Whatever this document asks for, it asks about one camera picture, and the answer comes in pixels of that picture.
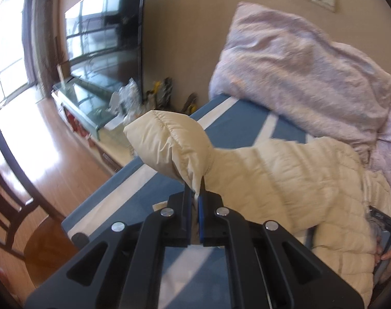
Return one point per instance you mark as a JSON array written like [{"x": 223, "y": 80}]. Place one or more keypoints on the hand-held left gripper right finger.
[{"x": 201, "y": 222}]

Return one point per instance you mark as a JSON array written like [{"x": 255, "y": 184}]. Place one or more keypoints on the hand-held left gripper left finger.
[{"x": 179, "y": 220}]

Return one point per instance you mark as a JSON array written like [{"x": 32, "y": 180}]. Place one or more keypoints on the cream puffer jacket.
[{"x": 279, "y": 183}]

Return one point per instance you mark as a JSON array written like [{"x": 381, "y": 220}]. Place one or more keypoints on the lilac duvet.
[{"x": 390, "y": 125}]

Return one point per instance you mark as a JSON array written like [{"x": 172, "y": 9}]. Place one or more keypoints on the blue striped bed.
[{"x": 234, "y": 116}]

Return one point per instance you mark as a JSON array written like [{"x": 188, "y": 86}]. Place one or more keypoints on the clear plastic wrapping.
[{"x": 131, "y": 96}]

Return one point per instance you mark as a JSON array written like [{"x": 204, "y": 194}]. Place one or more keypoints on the white figurine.
[{"x": 116, "y": 103}]

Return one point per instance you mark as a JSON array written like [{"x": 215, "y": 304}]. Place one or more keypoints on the glass-top television cabinet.
[{"x": 85, "y": 103}]

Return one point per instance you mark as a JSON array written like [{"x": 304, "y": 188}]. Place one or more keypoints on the dark wooden chair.
[{"x": 8, "y": 199}]

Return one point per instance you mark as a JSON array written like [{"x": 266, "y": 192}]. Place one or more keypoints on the lilac pillow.
[{"x": 288, "y": 67}]

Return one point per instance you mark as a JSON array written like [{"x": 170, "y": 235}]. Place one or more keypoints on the flat screen television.
[{"x": 108, "y": 29}]

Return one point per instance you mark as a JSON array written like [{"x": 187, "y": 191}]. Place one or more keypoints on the brown curtain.
[{"x": 42, "y": 32}]

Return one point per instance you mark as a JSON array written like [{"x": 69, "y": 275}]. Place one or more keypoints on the large window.
[{"x": 5, "y": 48}]

